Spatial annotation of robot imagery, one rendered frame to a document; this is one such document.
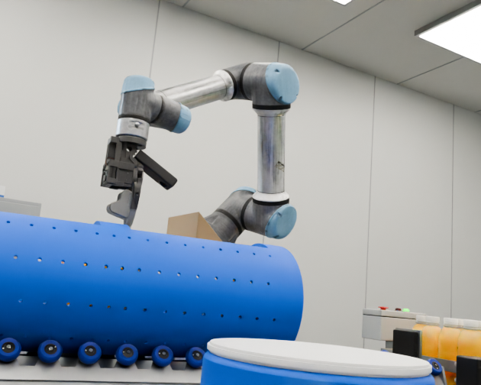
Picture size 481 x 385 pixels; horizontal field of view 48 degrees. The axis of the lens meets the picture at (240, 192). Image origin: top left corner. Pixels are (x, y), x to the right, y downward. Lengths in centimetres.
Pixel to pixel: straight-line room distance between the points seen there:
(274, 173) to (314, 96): 352
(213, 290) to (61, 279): 31
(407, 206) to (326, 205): 102
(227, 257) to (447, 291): 491
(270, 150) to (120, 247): 66
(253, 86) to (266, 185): 30
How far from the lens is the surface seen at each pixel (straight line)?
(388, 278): 542
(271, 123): 161
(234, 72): 167
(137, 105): 129
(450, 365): 165
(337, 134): 519
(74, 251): 111
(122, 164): 125
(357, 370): 59
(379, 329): 191
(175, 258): 116
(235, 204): 176
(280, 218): 165
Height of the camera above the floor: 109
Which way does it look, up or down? 11 degrees up
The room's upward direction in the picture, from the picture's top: 5 degrees clockwise
